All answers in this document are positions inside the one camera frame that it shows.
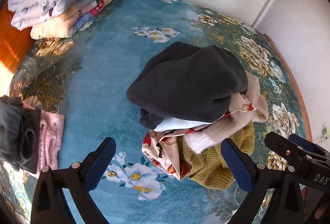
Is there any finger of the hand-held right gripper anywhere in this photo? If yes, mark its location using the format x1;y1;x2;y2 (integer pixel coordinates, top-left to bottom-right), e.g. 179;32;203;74
265;132;314;163
288;133;330;155

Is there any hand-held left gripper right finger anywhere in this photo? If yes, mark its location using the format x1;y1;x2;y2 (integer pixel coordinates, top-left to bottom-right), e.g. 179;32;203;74
220;138;312;224

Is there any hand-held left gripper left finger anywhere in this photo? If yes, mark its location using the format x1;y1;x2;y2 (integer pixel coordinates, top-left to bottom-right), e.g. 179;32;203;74
31;137;117;224

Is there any dark grey fleece garment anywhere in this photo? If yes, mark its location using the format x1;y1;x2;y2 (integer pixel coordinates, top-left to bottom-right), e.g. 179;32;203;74
126;41;249;134

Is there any person's right hand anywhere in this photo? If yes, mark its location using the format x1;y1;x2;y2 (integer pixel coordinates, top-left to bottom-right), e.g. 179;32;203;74
301;186;329;222

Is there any olive knitted sweater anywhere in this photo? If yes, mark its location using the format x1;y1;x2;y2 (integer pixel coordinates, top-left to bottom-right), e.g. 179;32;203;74
178;121;256;191

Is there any beige fluffy garment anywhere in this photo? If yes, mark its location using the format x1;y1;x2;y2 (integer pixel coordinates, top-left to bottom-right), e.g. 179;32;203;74
186;71;269;154

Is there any pink folded garment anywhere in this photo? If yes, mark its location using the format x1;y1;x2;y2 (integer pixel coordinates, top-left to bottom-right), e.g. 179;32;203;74
36;111;65;173

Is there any cream cartoon print garment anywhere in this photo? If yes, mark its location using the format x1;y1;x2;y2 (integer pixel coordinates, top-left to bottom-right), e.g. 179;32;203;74
142;92;257;180

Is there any white cloth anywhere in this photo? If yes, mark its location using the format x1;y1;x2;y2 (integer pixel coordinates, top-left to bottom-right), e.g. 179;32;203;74
155;117;205;133

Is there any dark grey folded garment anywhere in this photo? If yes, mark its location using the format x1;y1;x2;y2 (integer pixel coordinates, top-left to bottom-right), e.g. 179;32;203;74
0;96;42;173

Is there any blue floral blanket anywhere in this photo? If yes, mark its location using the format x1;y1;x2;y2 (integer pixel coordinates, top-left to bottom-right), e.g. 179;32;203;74
0;0;309;224

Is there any cream folded quilt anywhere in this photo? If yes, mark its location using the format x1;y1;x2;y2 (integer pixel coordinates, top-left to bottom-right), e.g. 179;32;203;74
30;14;86;40

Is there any orange wooden headboard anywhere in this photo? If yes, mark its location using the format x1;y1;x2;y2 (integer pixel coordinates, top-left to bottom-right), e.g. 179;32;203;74
0;0;40;77

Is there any cartoon print folded quilt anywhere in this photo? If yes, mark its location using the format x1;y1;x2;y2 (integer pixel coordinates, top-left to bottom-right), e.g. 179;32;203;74
69;0;114;32

